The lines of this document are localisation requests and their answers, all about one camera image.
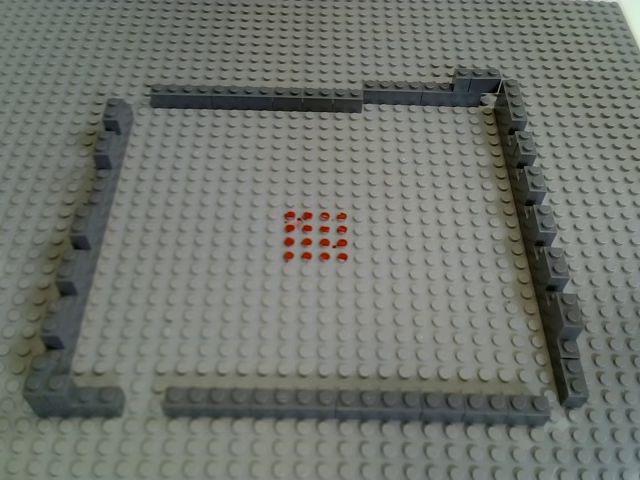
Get red painted stud patch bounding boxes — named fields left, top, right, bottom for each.
left=282, top=210, right=350, bottom=265

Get grey studded baseplate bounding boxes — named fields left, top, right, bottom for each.
left=0, top=0, right=640, bottom=480

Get long dark grey brick wall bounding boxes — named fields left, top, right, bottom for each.
left=162, top=385, right=552, bottom=428
left=149, top=83, right=364, bottom=116

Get dark grey wall, raised end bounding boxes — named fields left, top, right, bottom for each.
left=361, top=66, right=503, bottom=109

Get dark grey notched brick wall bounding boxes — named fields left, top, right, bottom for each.
left=481, top=78, right=589, bottom=409

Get dark grey L-shaped brick wall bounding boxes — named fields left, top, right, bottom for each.
left=21, top=97, right=134, bottom=419

